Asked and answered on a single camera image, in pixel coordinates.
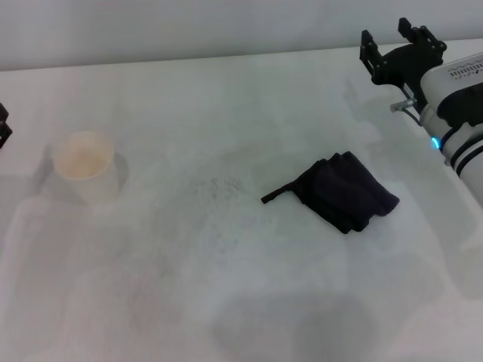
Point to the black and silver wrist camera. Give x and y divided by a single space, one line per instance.
453 94

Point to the white paper cup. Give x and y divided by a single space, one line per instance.
85 181

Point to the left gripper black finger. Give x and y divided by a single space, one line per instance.
3 128

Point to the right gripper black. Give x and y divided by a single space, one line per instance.
407 64

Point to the dark purple rag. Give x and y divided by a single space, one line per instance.
347 192

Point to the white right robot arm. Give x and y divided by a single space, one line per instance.
469 158

